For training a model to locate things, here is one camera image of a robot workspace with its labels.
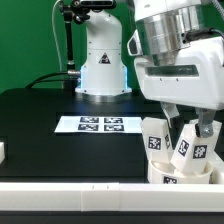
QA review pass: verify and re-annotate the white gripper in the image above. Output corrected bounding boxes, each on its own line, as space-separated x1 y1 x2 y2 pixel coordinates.
127 31 224 138

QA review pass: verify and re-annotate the white round stool seat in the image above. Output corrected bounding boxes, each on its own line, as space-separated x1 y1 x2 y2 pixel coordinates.
148 160 213 184

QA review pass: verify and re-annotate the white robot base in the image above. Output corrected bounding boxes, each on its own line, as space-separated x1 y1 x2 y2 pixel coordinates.
75 11 132 102

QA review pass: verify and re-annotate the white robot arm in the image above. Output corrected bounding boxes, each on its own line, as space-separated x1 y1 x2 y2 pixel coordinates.
127 0 224 138

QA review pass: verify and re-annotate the white marker sheet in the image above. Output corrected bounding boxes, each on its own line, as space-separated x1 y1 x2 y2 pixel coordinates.
55 116 141 133

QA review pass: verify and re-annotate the white block at left edge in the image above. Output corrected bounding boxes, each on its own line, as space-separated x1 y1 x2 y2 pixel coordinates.
0 142 5 164

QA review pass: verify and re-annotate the white L-shaped obstacle wall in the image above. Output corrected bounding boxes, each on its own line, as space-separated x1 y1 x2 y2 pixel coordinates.
0 159 224 212

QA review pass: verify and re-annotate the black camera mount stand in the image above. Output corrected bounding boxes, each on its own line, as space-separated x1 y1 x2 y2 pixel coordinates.
59 0 116 94

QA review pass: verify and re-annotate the black cable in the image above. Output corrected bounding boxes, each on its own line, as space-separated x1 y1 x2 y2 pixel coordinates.
25 71 71 90

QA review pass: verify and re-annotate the grey cable on stand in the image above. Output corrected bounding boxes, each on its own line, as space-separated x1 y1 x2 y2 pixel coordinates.
51 0 66 73

